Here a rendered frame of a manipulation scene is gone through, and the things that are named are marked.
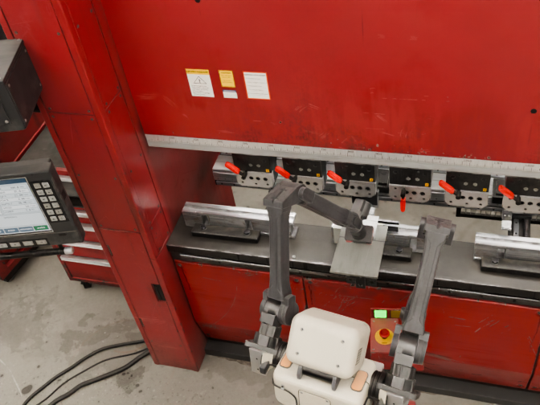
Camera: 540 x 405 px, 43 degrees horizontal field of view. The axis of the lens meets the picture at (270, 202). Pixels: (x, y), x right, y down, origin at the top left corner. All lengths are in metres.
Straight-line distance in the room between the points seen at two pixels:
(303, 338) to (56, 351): 2.19
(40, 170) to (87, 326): 1.75
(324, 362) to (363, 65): 0.93
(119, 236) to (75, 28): 0.97
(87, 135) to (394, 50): 1.11
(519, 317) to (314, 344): 1.12
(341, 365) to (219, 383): 1.65
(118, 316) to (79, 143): 1.60
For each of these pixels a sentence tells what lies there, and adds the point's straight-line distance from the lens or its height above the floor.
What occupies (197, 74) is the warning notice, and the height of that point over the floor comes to 1.70.
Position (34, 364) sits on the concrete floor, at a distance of 3.97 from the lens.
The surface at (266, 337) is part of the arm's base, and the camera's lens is 2.15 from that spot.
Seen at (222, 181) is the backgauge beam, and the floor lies 0.91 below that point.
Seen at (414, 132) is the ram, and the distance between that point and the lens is 2.36.
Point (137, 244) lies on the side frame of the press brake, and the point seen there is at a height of 0.98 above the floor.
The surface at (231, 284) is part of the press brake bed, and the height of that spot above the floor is 0.65.
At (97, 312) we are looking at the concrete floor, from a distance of 4.02.
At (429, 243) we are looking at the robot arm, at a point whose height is 1.45.
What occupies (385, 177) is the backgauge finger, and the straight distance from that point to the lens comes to 2.88.
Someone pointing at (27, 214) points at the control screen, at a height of 1.41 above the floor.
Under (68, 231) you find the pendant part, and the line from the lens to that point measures 2.56.
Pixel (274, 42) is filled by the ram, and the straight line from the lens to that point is 2.25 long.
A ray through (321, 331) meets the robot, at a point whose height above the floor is 1.38.
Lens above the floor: 2.99
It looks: 44 degrees down
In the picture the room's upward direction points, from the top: 10 degrees counter-clockwise
